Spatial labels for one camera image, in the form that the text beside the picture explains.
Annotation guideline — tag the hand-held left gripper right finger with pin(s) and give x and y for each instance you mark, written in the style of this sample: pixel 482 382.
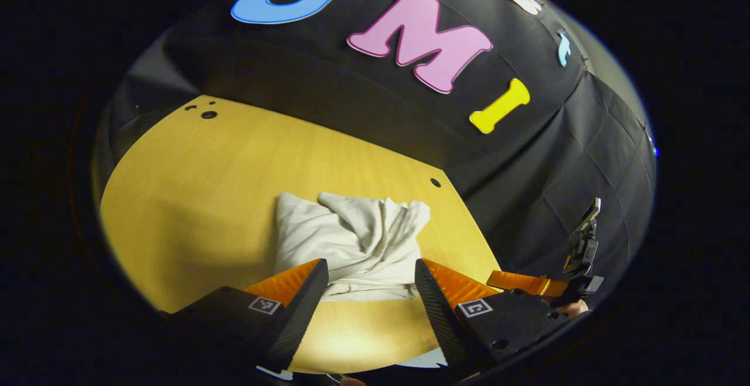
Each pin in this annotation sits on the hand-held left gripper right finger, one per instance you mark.
pixel 442 316

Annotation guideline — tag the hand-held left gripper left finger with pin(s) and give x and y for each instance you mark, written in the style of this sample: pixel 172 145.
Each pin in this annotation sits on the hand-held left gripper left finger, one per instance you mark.
pixel 296 316

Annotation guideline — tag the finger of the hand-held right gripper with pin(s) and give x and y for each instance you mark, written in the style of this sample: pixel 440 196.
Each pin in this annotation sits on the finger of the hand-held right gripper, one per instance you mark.
pixel 521 282

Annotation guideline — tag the white jeans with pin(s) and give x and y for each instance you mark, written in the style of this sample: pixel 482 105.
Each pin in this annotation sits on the white jeans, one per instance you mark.
pixel 351 239

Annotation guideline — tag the black backdrop cloth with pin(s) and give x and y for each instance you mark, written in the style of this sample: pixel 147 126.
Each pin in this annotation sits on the black backdrop cloth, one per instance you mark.
pixel 351 110

